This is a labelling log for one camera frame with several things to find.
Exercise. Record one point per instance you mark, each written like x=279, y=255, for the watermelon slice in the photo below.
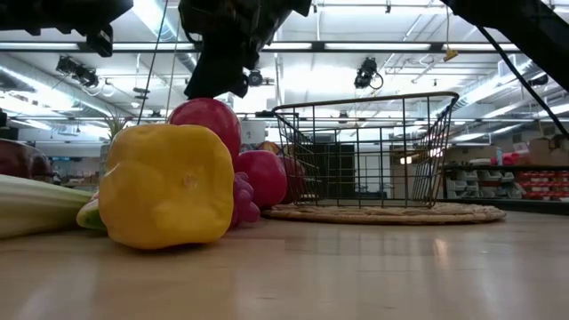
x=91, y=215

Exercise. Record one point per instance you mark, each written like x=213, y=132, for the round red apple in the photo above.
x=209, y=120

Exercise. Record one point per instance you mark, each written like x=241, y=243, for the black ceiling spotlight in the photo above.
x=257, y=79
x=366, y=73

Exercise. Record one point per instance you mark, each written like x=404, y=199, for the purple grape bunch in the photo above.
x=244, y=200

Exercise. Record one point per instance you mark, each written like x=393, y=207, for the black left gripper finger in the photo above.
x=100, y=42
x=53, y=13

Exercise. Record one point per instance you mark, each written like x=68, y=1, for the shelf with red white bins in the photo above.
x=542, y=184

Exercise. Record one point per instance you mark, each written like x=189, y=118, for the round woven placemat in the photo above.
x=467, y=214

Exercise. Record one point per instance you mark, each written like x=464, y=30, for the white air vent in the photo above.
x=507, y=66

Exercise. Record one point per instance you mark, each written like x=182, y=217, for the pale green leek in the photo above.
x=35, y=204

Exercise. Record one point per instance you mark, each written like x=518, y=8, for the black spotlight cluster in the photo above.
x=80, y=73

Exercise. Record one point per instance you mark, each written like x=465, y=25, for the black ceiling speaker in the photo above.
x=539, y=80

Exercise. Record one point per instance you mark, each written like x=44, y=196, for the yellow bell pepper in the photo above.
x=166, y=184

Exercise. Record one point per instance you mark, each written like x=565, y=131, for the long black light rail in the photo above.
x=318, y=45

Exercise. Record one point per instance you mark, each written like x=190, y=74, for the cardboard boxes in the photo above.
x=547, y=151

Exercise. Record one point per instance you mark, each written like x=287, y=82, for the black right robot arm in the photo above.
x=533, y=31

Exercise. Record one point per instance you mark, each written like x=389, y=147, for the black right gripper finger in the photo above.
x=241, y=84
x=209, y=75

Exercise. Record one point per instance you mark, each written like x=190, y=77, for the pink item on shelf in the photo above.
x=509, y=158

